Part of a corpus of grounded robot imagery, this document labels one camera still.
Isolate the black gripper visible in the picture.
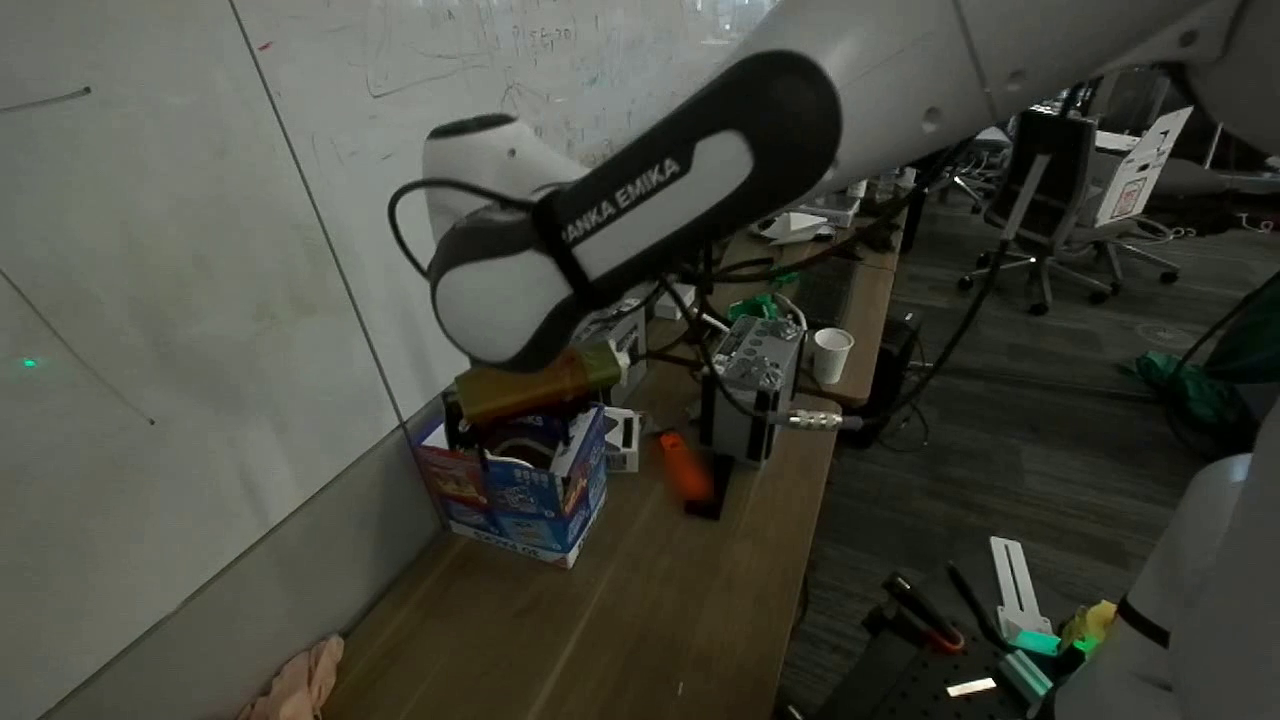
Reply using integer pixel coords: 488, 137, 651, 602
453, 343, 621, 429

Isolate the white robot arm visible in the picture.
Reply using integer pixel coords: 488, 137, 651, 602
424, 0, 1280, 373

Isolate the blue cardboard snack box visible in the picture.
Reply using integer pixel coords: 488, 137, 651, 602
416, 405, 609, 568

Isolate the small white open box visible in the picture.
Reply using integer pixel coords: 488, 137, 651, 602
603, 406, 641, 475

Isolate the orange and black tool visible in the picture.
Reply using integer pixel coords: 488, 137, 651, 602
657, 433, 726, 519

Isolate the large silver metal case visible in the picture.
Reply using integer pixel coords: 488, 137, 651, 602
701, 314, 806, 463

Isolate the white paper cup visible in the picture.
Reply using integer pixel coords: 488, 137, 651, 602
812, 327, 856, 389

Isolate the peach crumpled cloth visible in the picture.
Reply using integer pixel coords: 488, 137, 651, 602
235, 637, 349, 720

